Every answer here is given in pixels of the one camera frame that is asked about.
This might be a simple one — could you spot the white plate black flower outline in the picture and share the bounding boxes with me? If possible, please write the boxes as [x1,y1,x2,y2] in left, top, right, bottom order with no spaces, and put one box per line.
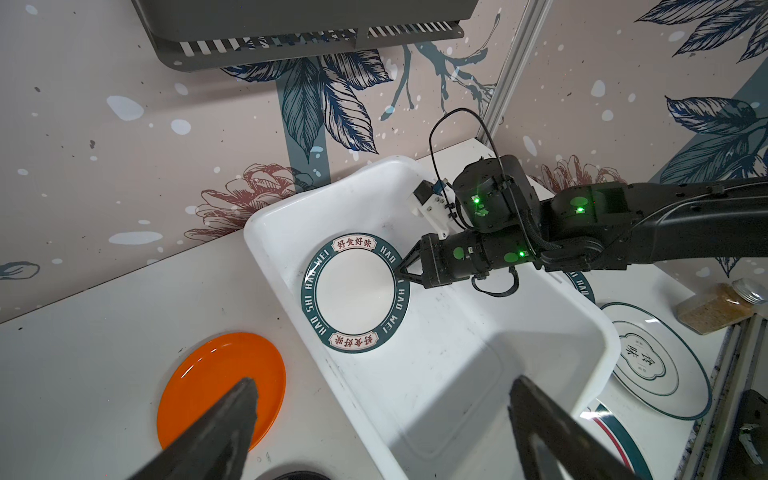
[601,302,713,421]

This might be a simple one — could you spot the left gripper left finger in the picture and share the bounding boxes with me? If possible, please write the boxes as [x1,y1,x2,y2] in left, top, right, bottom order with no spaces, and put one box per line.
[132,377,258,480]

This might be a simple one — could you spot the green rim lettered plate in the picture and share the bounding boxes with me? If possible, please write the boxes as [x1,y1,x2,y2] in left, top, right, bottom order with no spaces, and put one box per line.
[565,271,596,304]
[299,232,410,354]

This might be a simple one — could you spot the orange plate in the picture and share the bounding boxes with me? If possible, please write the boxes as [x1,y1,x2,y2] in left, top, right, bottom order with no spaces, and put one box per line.
[156,332,287,448]

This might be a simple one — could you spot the white plate green red rim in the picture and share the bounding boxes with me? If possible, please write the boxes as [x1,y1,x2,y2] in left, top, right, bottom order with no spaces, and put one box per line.
[578,399,653,480]

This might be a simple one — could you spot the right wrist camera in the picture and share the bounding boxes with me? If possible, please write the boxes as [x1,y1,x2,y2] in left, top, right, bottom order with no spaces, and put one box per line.
[408,180,452,240]

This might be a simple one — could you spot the glass jar brown contents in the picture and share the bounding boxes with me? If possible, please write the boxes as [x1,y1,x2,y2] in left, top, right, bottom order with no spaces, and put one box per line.
[674,278,767,335]

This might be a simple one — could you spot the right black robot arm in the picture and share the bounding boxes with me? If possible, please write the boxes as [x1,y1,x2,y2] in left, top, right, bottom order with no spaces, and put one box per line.
[395,155,767,289]

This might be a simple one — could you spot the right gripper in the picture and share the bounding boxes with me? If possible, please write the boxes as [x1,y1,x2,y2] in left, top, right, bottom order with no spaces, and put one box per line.
[398,230,540,288]

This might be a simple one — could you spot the black hanging wall basket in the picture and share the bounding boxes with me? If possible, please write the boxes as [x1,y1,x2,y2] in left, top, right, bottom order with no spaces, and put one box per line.
[133,0,477,72]

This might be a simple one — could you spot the white plastic bin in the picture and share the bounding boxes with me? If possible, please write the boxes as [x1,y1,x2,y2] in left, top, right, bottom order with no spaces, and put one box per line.
[244,156,620,479]

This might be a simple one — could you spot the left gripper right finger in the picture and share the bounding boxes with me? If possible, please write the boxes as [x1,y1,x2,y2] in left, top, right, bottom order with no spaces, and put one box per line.
[508,376,640,479]

